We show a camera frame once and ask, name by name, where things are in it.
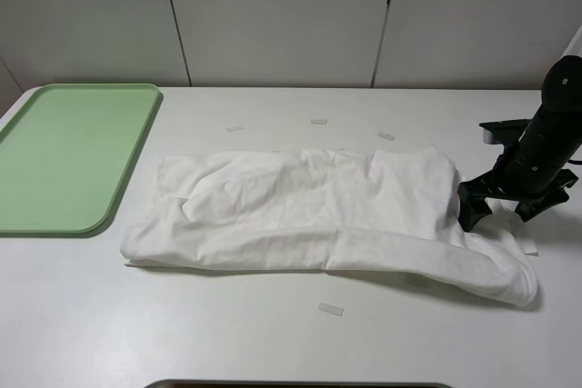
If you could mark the tape strip back left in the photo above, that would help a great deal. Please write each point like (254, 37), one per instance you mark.
(235, 128)

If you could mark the tape strip front centre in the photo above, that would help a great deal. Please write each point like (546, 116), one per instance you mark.
(331, 309)

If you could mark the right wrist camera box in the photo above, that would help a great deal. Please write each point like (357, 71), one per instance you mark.
(503, 132)

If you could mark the tape strip back right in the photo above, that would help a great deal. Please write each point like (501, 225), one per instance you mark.
(386, 136)

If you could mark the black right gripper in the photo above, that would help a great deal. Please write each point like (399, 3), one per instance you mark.
(514, 178)

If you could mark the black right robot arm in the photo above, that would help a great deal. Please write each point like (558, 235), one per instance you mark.
(553, 135)

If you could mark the white short sleeve shirt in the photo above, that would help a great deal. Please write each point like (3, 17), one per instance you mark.
(330, 211)

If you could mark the green plastic tray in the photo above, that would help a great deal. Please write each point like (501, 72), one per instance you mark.
(67, 156)

